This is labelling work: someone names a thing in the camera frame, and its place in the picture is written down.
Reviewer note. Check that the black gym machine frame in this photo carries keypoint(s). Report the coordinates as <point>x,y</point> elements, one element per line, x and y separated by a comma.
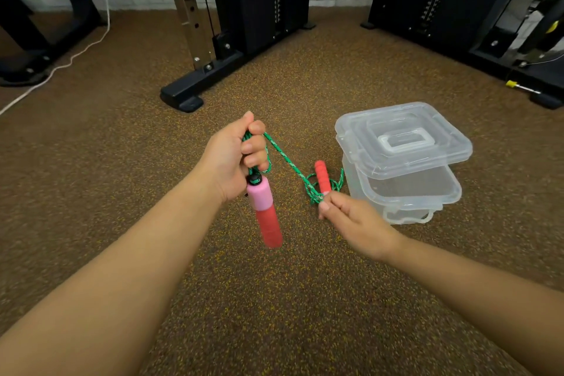
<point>31,14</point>

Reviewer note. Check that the person's left little finger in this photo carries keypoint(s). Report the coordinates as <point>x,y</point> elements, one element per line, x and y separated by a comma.
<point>263,166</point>

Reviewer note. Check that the person's left forearm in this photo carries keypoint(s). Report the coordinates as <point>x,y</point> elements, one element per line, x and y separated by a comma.
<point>110,283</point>

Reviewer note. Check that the person's left middle finger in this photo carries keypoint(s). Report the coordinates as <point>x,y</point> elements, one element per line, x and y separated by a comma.
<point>254,145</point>

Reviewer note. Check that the person's right thumb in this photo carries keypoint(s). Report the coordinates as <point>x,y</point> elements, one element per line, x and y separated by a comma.
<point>327,211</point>

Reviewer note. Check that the yellow tipped selector pin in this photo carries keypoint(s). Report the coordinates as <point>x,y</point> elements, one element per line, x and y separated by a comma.
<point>520,87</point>

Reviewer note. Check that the person's right hand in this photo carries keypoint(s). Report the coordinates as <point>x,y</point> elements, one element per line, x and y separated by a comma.
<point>361,226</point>

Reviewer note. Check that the person's left thumb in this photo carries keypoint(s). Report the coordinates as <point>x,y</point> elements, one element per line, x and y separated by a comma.
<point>246,119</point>

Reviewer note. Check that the person's right forearm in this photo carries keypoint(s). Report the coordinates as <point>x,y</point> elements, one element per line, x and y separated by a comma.
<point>484,296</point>

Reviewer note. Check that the person's left hand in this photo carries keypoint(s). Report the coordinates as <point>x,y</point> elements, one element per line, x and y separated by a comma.
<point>222,155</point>

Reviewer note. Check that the clear plastic box lid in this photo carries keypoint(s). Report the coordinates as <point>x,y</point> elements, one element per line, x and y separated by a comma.
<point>403,140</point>

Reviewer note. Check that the clear plastic storage box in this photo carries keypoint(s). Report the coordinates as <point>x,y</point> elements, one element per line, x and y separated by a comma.
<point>409,193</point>

